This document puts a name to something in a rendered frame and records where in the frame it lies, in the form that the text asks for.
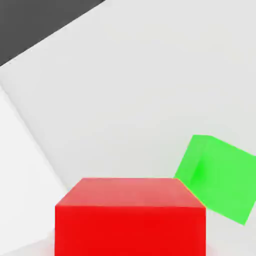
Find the small red cube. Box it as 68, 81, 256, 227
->
54, 177, 207, 256

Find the small green cube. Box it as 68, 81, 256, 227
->
173, 134, 256, 227

